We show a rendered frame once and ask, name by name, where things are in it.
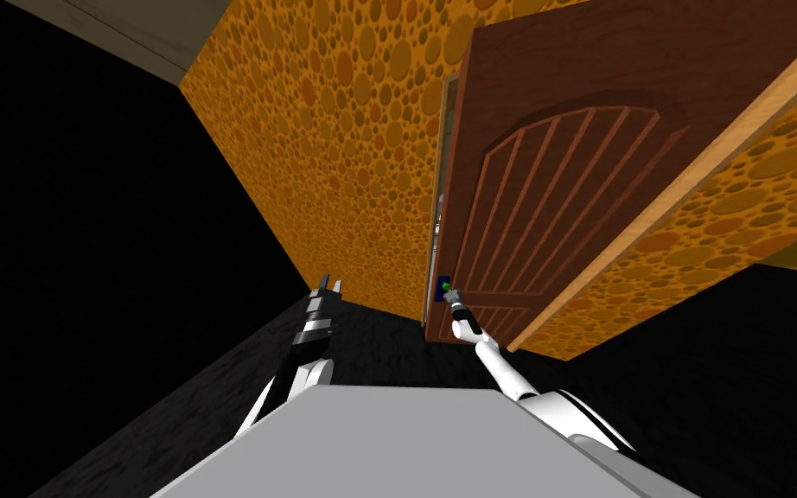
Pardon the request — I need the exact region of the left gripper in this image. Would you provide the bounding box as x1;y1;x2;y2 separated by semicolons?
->
306;274;343;314

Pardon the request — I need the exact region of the brown wooden door leaf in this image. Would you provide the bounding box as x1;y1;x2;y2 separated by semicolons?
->
424;0;797;351

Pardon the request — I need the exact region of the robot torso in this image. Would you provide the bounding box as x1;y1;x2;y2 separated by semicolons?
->
151;384;703;498

